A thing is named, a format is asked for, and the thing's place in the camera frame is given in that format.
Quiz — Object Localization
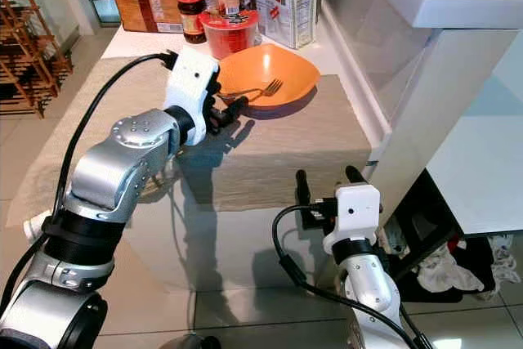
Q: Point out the metal fork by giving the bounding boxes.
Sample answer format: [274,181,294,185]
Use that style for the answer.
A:
[221,79,284,100]

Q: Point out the beige woven placemat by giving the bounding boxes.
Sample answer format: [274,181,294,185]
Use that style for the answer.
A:
[180,74,373,211]
[7,59,189,227]

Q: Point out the red instant noodle cup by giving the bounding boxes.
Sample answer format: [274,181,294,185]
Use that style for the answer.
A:
[199,9,261,60]

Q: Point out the orange plastic bowl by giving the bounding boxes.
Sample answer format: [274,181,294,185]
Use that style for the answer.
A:
[215,43,321,113]

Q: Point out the dark sauce jar red lid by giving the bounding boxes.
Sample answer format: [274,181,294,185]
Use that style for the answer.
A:
[177,0,207,44]

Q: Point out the brown food box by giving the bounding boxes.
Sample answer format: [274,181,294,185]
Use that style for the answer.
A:
[110,0,185,34]

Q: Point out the wooden slatted rack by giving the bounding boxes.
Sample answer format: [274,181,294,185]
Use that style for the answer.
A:
[0,0,60,117]

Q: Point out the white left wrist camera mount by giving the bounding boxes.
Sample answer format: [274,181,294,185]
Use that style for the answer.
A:
[165,47,220,125]

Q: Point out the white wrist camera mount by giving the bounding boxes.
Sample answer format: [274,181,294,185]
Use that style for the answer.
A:
[323,184,382,253]
[165,47,220,125]

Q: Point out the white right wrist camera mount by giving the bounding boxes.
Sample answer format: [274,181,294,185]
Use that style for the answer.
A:
[323,184,382,253]

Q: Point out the black metal frame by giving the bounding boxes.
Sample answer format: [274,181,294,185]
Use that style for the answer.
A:
[380,171,523,301]

